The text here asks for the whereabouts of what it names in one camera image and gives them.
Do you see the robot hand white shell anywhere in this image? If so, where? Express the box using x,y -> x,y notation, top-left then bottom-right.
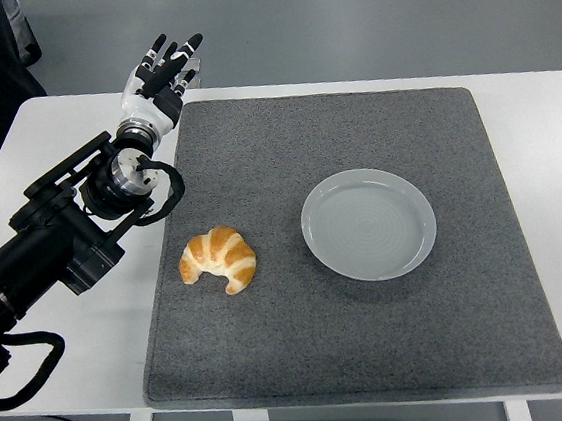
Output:
112,30 -> 214,139

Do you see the croissant bread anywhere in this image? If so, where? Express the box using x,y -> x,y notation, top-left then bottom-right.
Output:
174,221 -> 261,301

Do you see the grey round plate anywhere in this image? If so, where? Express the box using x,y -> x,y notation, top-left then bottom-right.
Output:
295,160 -> 443,289

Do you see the grey speckled mat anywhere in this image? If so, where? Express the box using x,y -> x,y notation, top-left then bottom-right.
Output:
113,64 -> 562,421

